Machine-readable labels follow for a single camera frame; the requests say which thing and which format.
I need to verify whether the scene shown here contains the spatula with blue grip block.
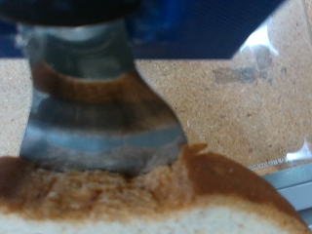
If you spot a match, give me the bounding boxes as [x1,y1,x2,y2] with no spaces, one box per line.
[0,0,287,178]

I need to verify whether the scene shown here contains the white bread slice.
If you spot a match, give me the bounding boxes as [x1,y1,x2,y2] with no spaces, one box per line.
[0,142,312,234]

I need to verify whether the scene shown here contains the glass oven door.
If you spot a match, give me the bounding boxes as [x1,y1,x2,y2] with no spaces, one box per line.
[227,0,312,228]

